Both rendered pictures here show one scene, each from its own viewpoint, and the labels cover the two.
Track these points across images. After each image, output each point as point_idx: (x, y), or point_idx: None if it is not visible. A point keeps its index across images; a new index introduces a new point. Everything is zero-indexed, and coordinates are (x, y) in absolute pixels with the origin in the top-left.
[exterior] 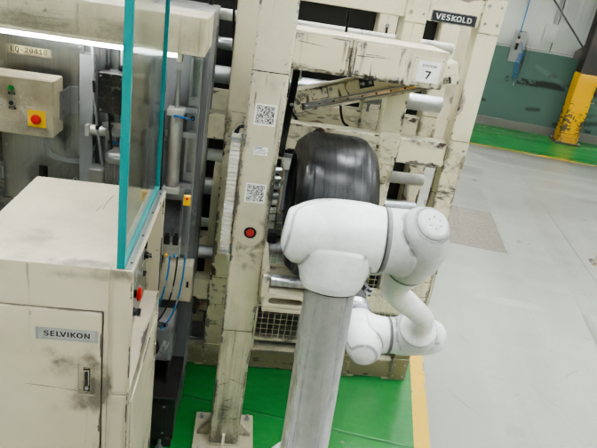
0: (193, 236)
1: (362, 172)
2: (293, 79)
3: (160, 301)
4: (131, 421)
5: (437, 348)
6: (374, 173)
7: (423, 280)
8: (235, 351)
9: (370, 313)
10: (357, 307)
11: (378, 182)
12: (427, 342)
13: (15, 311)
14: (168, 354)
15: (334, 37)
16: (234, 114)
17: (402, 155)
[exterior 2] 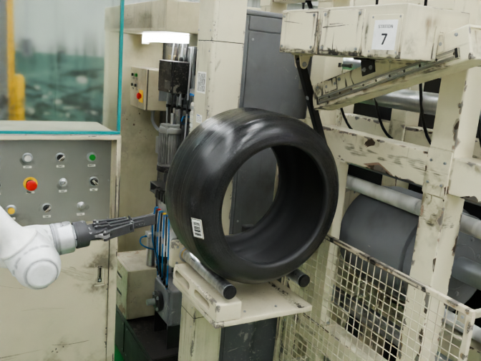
0: None
1: (217, 134)
2: (297, 66)
3: (162, 258)
4: None
5: (16, 275)
6: (229, 139)
7: None
8: (185, 335)
9: (39, 228)
10: (49, 224)
11: (228, 149)
12: (2, 255)
13: None
14: (167, 316)
15: (307, 11)
16: (308, 120)
17: (457, 185)
